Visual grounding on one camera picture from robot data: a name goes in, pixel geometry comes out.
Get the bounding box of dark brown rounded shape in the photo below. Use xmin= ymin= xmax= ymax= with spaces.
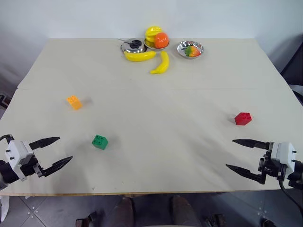
xmin=110 ymin=196 xmax=136 ymax=227

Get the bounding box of curved yellow toy banana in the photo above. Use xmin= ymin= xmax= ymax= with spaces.
xmin=149 ymin=51 xmax=170 ymax=75

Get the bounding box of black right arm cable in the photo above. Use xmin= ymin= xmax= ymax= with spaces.
xmin=277 ymin=178 xmax=303 ymax=215

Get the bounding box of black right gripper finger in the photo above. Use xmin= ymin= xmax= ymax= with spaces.
xmin=225 ymin=164 xmax=267 ymax=185
xmin=232 ymin=139 xmax=271 ymax=150

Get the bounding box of straight yellow toy banana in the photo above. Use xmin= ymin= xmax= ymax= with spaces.
xmin=124 ymin=50 xmax=157 ymax=63

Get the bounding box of green toy building block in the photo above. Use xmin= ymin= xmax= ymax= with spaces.
xmin=91 ymin=134 xmax=109 ymax=150

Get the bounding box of steel pot lid black knob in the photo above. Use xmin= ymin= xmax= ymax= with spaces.
xmin=120 ymin=38 xmax=147 ymax=54

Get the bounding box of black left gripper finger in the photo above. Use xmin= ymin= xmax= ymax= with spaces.
xmin=42 ymin=156 xmax=73 ymax=178
xmin=29 ymin=137 xmax=61 ymax=150

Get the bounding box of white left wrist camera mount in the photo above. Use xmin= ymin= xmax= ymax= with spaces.
xmin=4 ymin=140 xmax=35 ymax=182

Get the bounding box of yellow toy star fruit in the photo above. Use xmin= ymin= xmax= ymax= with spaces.
xmin=144 ymin=25 xmax=164 ymax=48

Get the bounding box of yellow toy building block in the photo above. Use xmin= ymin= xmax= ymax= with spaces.
xmin=67 ymin=95 xmax=83 ymax=111

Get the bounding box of white sheet at floor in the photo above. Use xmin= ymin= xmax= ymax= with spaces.
xmin=0 ymin=195 xmax=10 ymax=223

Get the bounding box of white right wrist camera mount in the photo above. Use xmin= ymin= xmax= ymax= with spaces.
xmin=269 ymin=141 xmax=297 ymax=176

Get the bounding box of steel bowl holding strawberry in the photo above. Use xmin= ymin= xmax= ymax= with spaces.
xmin=176 ymin=40 xmax=205 ymax=60

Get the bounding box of toy strawberry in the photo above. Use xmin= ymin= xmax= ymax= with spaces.
xmin=184 ymin=45 xmax=202 ymax=58

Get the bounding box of orange toy fruit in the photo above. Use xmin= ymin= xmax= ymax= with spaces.
xmin=154 ymin=32 xmax=169 ymax=49

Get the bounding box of red toy building block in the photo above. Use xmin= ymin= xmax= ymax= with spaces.
xmin=234 ymin=112 xmax=253 ymax=126

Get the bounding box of red and white floor object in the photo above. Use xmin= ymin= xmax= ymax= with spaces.
xmin=0 ymin=91 xmax=13 ymax=110

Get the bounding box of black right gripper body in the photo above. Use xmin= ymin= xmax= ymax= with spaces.
xmin=258 ymin=141 xmax=288 ymax=183

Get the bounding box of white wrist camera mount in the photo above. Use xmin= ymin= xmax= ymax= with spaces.
xmin=269 ymin=141 xmax=297 ymax=176
xmin=4 ymin=140 xmax=35 ymax=182

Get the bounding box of steel bowl holding fruit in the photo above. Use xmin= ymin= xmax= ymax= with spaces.
xmin=143 ymin=37 xmax=171 ymax=52

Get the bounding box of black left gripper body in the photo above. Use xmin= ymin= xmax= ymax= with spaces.
xmin=18 ymin=155 xmax=46 ymax=178

